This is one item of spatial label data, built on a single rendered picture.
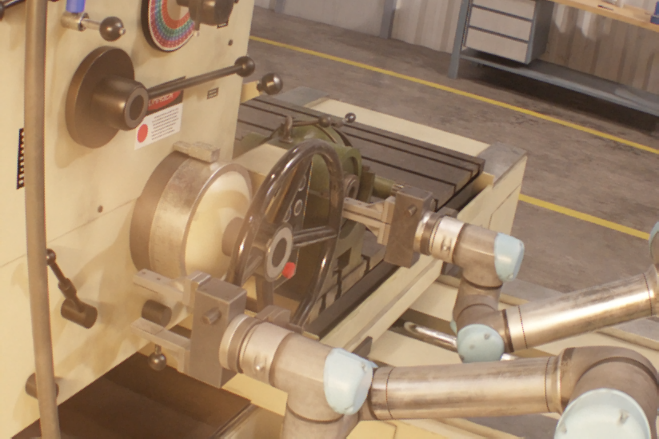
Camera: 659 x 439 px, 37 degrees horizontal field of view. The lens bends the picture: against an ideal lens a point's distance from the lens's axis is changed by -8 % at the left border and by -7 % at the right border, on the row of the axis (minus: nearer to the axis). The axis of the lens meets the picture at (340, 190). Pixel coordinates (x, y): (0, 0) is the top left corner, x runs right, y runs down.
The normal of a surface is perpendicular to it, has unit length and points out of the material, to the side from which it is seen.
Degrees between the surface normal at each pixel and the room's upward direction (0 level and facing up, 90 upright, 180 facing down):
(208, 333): 90
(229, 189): 60
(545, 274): 0
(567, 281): 0
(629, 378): 5
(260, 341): 43
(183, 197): 48
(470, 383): 54
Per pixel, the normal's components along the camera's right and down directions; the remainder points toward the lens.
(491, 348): -0.07, 0.35
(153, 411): 0.15, -0.92
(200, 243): 0.58, 0.33
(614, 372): -0.07, -0.96
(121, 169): 0.90, 0.28
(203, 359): -0.41, 0.27
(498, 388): -0.43, -0.15
